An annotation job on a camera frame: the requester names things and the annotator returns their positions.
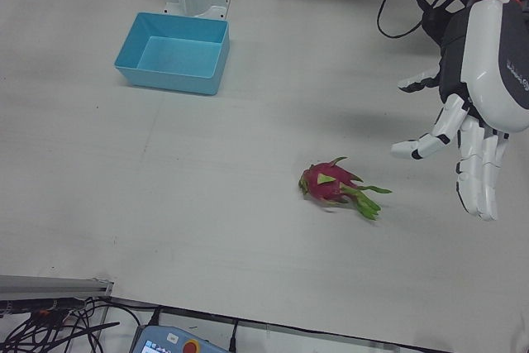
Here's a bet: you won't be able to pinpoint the aluminium profile bar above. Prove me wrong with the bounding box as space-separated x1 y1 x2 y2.
0 274 115 303

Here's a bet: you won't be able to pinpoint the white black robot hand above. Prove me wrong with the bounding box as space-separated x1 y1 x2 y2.
391 0 529 222

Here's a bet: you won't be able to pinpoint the pink green dragon fruit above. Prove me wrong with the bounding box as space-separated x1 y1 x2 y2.
298 156 393 222

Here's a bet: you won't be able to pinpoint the black cable bundle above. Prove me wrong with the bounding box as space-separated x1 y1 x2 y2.
0 295 142 353

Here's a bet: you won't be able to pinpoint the light blue plastic bin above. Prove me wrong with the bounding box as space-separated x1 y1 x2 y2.
113 12 231 97

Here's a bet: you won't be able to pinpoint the short black plug cable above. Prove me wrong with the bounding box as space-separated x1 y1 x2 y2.
229 318 240 352

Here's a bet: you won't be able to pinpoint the blue grey teach pendant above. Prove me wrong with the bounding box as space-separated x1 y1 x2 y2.
131 324 229 353

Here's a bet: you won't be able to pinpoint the black power strip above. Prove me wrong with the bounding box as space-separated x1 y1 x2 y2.
0 298 86 317

